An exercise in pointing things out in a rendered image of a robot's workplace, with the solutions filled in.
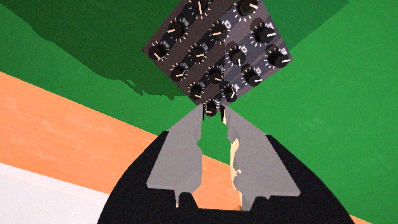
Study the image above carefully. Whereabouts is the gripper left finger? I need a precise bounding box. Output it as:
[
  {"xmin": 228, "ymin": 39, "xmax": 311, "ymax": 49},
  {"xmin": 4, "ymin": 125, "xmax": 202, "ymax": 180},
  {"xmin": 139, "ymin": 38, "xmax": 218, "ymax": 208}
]
[{"xmin": 97, "ymin": 104, "xmax": 205, "ymax": 224}]

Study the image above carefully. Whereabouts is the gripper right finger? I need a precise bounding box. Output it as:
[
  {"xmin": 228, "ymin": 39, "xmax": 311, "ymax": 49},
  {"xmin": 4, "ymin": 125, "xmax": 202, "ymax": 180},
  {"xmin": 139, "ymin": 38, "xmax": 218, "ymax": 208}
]
[{"xmin": 220, "ymin": 105, "xmax": 355, "ymax": 224}]

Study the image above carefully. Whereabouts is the dark grey knob box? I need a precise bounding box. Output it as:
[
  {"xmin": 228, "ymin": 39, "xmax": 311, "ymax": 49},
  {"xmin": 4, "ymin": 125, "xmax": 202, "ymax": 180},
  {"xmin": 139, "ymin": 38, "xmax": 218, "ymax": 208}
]
[{"xmin": 141, "ymin": 0, "xmax": 293, "ymax": 118}]

